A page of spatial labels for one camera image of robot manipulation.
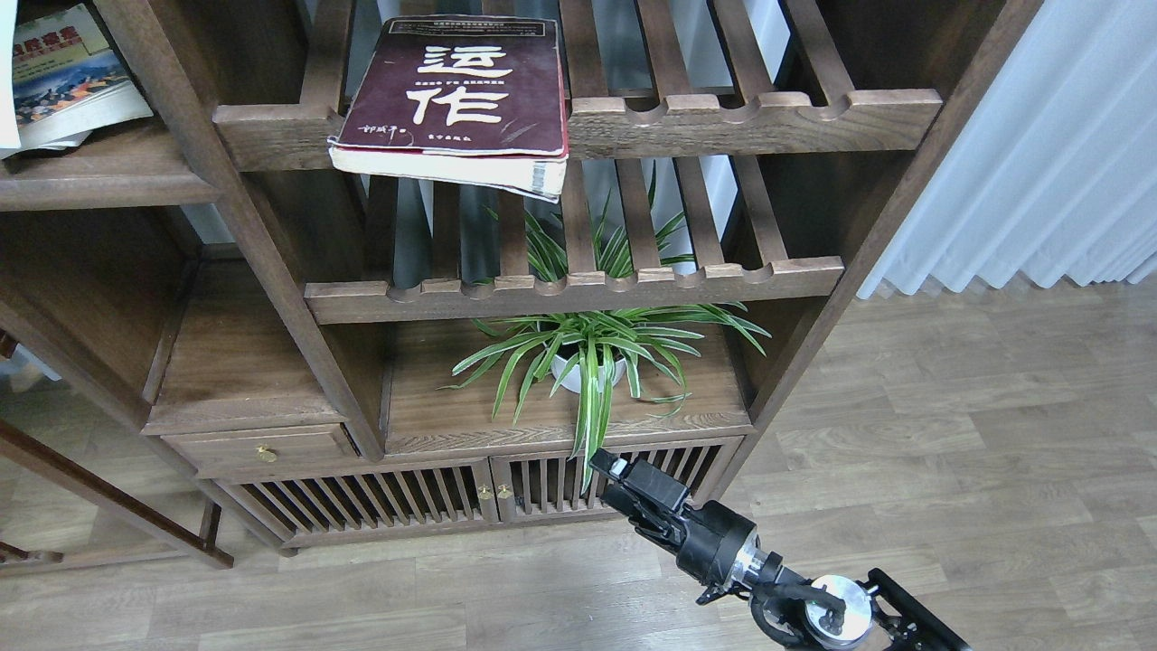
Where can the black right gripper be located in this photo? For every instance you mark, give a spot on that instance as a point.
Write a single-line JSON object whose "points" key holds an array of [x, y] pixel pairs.
{"points": [[712, 543]]}

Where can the maroon book white characters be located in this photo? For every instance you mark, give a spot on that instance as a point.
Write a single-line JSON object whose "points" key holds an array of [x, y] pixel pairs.
{"points": [[459, 98]]}

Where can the colourful 300 paperback book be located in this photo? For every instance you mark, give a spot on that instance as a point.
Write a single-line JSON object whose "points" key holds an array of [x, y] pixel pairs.
{"points": [[67, 81]]}

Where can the yellow-green cover book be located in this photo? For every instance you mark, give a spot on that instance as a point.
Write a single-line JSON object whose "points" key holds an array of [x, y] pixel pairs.
{"points": [[10, 140]]}

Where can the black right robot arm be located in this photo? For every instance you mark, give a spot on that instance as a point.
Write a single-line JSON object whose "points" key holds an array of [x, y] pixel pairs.
{"points": [[833, 612]]}

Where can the white plant pot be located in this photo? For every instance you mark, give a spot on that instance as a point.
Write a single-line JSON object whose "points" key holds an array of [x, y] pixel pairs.
{"points": [[570, 376]]}

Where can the green spider plant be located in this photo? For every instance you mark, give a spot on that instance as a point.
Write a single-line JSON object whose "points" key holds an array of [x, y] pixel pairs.
{"points": [[524, 346]]}

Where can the dark wooden bookshelf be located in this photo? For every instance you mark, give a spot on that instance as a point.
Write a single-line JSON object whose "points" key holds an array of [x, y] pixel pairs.
{"points": [[209, 280]]}

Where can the white pleated curtain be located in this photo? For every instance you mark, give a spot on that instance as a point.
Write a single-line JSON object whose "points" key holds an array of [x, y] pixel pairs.
{"points": [[1054, 175]]}

